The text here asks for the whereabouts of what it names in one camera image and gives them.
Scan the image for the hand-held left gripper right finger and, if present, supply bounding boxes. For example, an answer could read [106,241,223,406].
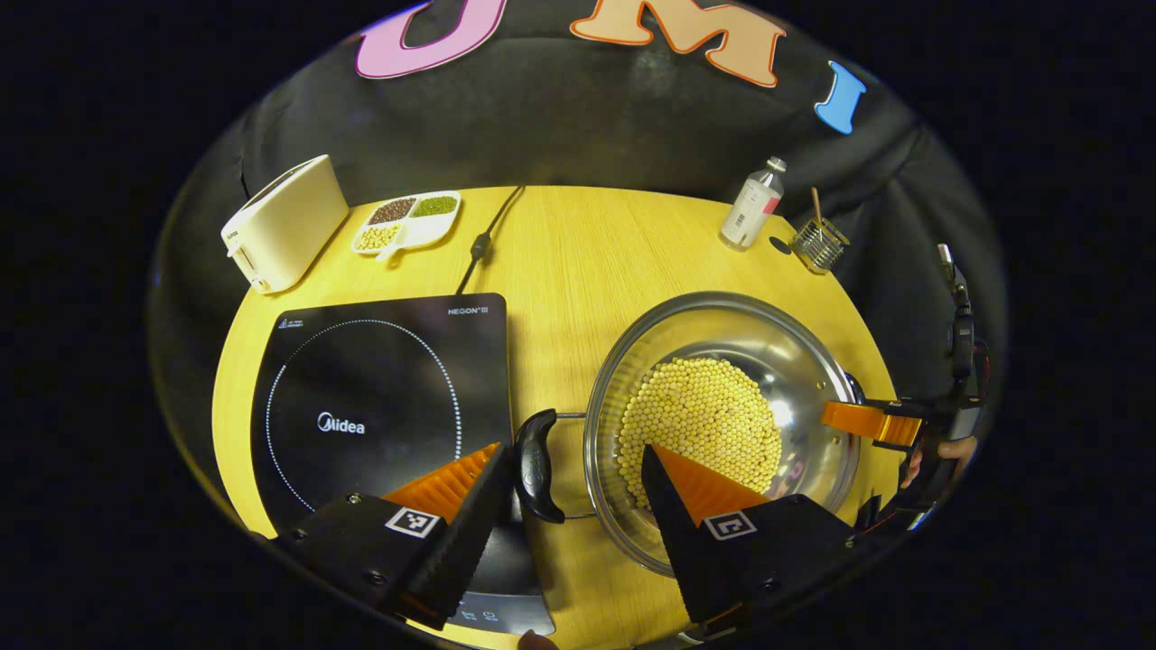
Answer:
[639,442,859,626]

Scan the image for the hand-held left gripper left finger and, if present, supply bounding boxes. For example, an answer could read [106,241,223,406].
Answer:
[271,442,514,631]

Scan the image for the steel pot with black handles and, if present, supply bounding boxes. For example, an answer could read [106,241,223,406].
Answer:
[513,291,868,579]

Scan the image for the black induction cooktop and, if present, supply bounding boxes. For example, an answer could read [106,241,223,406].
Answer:
[250,292,556,637]

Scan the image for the pile of soybeans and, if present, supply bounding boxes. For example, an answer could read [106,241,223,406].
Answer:
[616,357,785,511]

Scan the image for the clear glass holder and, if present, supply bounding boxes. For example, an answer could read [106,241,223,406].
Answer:
[791,217,852,275]

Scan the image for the clear plastic bottle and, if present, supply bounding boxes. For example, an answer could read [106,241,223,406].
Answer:
[719,156,788,252]

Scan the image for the white divided bean dish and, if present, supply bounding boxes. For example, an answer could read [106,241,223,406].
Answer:
[351,190,462,264]

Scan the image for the white toaster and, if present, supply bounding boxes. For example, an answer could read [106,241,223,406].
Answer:
[220,153,350,295]

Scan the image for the black backdrop cloth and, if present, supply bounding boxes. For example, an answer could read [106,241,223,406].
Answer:
[149,0,1008,506]

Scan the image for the black power cable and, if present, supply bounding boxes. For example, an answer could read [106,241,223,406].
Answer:
[454,185,527,295]

